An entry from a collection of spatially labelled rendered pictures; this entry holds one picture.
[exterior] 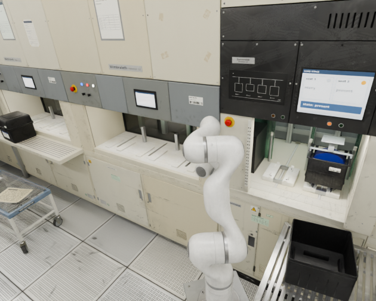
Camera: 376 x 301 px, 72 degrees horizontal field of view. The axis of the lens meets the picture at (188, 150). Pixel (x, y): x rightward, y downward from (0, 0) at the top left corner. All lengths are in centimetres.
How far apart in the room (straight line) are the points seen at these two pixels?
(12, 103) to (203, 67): 279
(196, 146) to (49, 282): 207
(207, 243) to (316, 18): 103
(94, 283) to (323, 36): 234
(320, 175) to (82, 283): 203
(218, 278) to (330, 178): 99
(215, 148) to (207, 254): 39
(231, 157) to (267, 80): 60
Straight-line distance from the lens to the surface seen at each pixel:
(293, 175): 195
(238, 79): 148
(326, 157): 185
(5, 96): 382
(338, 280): 142
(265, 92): 145
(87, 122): 254
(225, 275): 116
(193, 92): 162
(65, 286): 263
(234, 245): 104
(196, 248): 104
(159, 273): 245
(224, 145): 93
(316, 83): 138
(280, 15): 139
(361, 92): 138
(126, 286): 244
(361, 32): 135
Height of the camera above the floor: 195
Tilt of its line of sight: 28 degrees down
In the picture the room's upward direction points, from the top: 4 degrees counter-clockwise
